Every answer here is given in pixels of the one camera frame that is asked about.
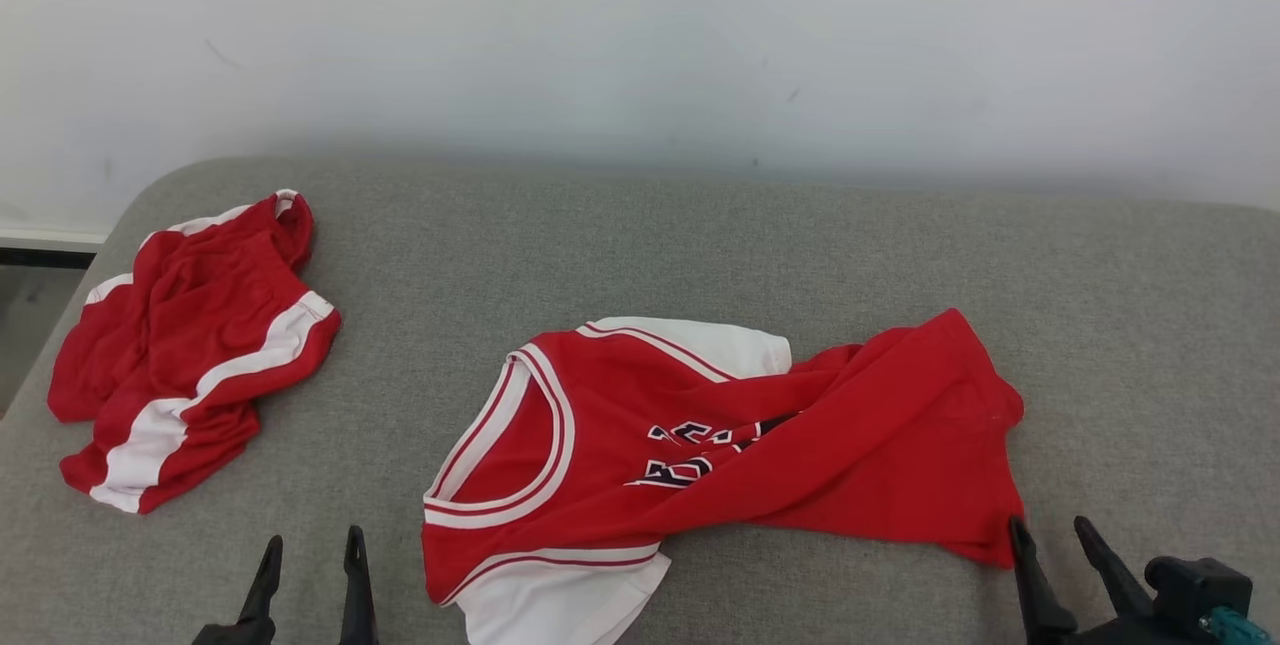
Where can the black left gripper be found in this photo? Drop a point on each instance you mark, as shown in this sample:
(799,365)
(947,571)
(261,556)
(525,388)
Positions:
(235,636)

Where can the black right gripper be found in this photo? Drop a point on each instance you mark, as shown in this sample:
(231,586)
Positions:
(1130,633)

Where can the red shorts with white stripe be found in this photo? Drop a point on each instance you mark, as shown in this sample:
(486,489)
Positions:
(200,325)

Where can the red white basketball jersey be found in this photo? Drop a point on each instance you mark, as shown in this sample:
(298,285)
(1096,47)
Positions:
(620,485)

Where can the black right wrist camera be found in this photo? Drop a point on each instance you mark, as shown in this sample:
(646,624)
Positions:
(1195,585)

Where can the teal right camera connector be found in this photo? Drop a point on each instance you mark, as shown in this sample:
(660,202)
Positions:
(1235,628)

